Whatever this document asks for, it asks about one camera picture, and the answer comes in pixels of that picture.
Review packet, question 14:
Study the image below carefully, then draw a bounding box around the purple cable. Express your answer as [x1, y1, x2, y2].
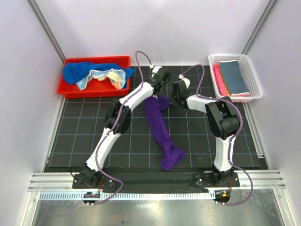
[180, 64, 254, 206]
[93, 50, 155, 205]

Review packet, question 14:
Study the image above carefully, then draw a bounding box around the aluminium front rail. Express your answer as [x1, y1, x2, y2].
[28, 169, 285, 191]

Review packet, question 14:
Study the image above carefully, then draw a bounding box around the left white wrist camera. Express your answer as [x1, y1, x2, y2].
[150, 66, 162, 77]

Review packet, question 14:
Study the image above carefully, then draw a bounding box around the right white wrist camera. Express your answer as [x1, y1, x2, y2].
[178, 74, 190, 89]

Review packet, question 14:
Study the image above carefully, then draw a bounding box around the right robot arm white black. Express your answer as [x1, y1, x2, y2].
[171, 80, 242, 186]

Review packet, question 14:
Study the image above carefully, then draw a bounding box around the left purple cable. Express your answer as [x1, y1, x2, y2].
[93, 50, 155, 205]

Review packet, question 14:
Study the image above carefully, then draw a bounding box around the white slotted cable duct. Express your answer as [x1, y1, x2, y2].
[39, 191, 215, 202]

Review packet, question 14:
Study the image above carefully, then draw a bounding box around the aluminium corner post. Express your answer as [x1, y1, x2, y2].
[27, 0, 66, 63]
[241, 0, 279, 55]

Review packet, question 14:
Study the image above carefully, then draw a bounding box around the red plastic bin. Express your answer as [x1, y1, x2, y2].
[57, 56, 130, 98]

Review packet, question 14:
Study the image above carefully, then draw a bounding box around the purple towel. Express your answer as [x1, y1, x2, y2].
[144, 95, 186, 171]

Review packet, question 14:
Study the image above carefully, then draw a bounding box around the right aluminium corner post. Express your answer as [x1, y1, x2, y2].
[241, 0, 279, 55]

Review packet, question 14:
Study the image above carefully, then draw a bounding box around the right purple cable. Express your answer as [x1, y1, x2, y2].
[180, 64, 254, 206]

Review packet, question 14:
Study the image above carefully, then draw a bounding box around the pink microfiber towel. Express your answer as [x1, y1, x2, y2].
[213, 63, 250, 97]

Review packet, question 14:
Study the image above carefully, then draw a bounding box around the white perforated plastic basket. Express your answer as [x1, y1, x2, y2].
[208, 53, 263, 103]

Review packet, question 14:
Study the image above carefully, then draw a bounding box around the yellow tiger print towel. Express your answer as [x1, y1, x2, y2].
[219, 60, 250, 97]

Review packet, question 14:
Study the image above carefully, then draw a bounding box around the left aluminium corner post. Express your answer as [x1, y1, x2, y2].
[27, 0, 66, 63]

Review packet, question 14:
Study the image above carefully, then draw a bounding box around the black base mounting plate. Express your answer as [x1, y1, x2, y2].
[72, 168, 240, 193]

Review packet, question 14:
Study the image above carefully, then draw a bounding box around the light blue white towel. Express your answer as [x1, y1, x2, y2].
[76, 68, 126, 91]

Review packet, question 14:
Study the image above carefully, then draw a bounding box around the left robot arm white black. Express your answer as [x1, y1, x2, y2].
[78, 66, 171, 188]

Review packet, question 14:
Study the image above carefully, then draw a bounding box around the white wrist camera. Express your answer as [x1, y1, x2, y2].
[178, 74, 190, 89]
[150, 66, 162, 77]

